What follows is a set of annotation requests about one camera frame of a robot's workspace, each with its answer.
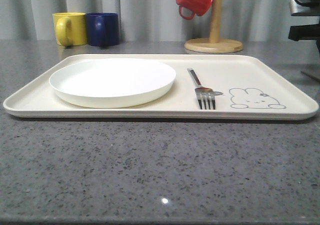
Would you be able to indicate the wooden mug tree stand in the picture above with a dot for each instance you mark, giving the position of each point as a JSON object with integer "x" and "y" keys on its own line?
{"x": 214, "y": 44}

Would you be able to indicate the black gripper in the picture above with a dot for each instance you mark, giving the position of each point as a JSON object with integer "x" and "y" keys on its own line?
{"x": 305, "y": 8}

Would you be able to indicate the grey curtain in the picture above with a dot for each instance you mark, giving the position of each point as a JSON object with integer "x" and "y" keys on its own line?
{"x": 154, "y": 20}

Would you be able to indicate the dark blue mug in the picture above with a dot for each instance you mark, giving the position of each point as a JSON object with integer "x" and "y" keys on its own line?
{"x": 102, "y": 29}

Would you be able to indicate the beige rabbit serving tray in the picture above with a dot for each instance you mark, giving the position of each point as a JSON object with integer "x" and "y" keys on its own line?
{"x": 250, "y": 91}

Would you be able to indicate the silver metal fork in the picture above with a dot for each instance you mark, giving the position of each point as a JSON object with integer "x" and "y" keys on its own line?
{"x": 206, "y": 97}

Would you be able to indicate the yellow mug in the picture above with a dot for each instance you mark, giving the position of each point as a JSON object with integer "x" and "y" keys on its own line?
{"x": 70, "y": 28}

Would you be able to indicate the white round plate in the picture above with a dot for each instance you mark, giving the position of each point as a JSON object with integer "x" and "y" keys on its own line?
{"x": 113, "y": 82}

